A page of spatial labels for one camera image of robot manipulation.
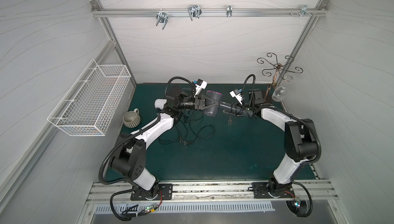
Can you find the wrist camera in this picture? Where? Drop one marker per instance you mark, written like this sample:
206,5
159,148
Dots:
238,95
199,86

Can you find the small metal clamp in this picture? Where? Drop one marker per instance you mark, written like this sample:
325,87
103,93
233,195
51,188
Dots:
229,11

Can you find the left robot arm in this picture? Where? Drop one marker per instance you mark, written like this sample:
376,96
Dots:
127,160

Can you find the metal u-bolt bracket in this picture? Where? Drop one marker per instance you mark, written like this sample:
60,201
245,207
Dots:
194,11

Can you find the striped ceramic mug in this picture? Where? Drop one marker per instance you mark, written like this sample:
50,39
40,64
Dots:
132,119

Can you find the white vent strip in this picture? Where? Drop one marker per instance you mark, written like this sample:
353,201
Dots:
191,207

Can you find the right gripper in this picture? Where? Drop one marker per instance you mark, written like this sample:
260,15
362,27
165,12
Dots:
240,109

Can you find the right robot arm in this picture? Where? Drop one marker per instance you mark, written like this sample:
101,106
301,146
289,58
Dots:
301,142

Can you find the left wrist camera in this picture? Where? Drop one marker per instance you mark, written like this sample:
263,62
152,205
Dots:
199,86

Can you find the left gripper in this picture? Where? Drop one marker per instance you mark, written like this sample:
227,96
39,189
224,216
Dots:
197,102

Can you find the white hair dryer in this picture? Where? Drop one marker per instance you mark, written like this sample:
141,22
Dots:
160,104

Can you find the green table mat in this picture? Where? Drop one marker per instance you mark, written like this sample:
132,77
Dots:
223,147

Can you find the metal glass holder stand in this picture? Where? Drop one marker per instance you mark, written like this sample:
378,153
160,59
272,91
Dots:
279,72

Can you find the clear wine glass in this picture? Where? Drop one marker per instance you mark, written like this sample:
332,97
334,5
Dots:
279,93

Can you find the metal hook bracket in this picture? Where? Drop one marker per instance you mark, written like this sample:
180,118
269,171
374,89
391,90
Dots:
162,18

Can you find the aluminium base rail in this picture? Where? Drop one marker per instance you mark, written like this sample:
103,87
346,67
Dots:
236,190

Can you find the aluminium top rail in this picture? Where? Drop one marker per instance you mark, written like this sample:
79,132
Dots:
206,12

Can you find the white wire basket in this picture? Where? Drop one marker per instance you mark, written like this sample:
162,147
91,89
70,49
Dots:
89,106

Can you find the metal bolt bracket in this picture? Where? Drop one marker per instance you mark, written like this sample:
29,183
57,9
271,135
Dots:
304,12

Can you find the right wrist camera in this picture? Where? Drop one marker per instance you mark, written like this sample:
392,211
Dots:
238,95

